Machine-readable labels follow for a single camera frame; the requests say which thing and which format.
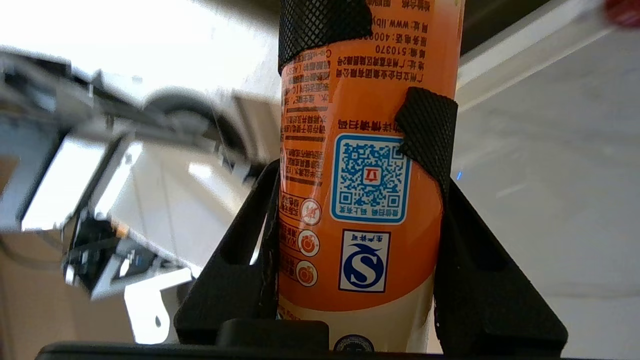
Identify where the orange dish soap bottle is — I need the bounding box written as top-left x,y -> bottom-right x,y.
276,0 -> 466,354

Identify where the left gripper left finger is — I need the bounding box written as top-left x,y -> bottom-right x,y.
173,159 -> 281,346

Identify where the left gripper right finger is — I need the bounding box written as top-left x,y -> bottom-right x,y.
433,179 -> 570,357

